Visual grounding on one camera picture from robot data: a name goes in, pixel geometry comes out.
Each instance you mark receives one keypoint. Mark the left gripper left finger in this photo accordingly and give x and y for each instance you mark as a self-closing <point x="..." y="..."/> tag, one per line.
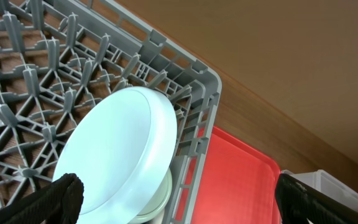
<point x="59" y="202"/>

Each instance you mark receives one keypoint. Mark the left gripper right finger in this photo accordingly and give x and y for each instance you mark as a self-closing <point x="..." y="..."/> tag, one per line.
<point x="299" y="203"/>

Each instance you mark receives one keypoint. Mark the small light blue bowl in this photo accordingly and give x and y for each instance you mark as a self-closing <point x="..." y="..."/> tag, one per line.
<point x="121" y="151"/>

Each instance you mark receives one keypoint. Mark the green bowl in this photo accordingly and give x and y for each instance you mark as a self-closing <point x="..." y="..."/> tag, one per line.
<point x="154" y="211"/>

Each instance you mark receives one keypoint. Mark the grey dishwasher rack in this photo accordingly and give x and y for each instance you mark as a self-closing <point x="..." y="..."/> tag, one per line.
<point x="59" y="59"/>

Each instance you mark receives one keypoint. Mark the clear plastic bin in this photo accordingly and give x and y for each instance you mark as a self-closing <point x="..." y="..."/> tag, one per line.
<point x="327" y="184"/>

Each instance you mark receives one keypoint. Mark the red plastic tray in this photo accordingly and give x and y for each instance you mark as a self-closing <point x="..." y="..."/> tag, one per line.
<point x="237" y="184"/>

